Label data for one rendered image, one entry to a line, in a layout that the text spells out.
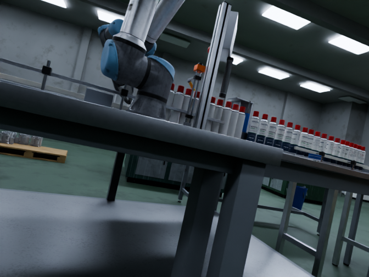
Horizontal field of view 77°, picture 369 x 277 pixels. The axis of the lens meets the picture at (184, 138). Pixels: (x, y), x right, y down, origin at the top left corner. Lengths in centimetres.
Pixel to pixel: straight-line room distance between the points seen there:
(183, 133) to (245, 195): 20
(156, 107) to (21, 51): 1172
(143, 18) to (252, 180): 60
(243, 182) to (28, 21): 1247
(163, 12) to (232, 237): 85
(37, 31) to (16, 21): 84
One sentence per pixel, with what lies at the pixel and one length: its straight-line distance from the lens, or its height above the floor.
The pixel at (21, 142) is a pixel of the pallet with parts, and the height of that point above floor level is 18.
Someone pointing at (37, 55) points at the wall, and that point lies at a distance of 1223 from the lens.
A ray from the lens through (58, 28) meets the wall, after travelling 1240.
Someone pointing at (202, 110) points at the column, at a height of 97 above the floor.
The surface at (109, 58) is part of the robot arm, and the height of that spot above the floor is 100.
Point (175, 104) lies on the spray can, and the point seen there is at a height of 98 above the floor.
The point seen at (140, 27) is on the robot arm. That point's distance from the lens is 85.
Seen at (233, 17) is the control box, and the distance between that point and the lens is 130.
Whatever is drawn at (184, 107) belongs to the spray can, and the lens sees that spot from 124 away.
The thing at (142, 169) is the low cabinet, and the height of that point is 24.
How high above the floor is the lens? 80
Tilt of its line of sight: 1 degrees up
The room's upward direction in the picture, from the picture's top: 12 degrees clockwise
